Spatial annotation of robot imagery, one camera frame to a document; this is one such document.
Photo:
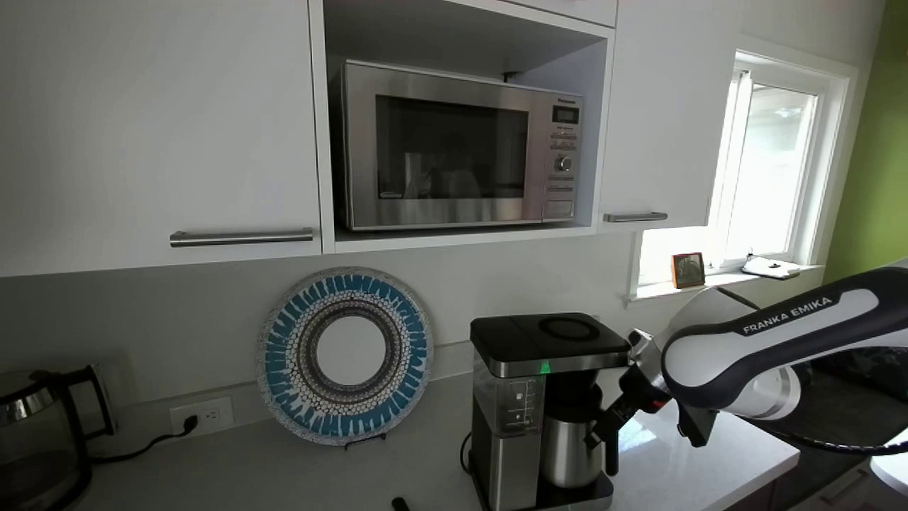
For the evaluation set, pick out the white upper cabinet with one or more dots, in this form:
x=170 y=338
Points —
x=196 y=131

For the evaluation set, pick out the black silver coffee maker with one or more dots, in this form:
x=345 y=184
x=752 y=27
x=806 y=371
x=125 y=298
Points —
x=515 y=357

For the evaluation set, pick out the window with white frame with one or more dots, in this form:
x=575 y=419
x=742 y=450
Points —
x=779 y=157

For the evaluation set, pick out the blue white decorative plate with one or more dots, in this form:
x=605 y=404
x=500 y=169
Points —
x=345 y=357

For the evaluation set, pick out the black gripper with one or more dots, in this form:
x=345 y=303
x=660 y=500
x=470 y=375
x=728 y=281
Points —
x=639 y=391

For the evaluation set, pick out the dark picture frame on sill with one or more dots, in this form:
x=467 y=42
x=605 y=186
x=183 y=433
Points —
x=688 y=270

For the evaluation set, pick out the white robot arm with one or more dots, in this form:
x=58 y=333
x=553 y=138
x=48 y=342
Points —
x=721 y=352

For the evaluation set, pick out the stainless steel coffee carafe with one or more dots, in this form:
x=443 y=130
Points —
x=570 y=457

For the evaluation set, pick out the stainless steel microwave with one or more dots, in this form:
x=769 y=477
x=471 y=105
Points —
x=439 y=152

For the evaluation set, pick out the flat item on sill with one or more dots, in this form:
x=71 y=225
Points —
x=769 y=269

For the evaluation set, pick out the black glass electric kettle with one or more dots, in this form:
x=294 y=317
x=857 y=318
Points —
x=46 y=425

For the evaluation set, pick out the white wall outlet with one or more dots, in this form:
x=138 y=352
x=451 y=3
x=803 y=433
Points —
x=210 y=416

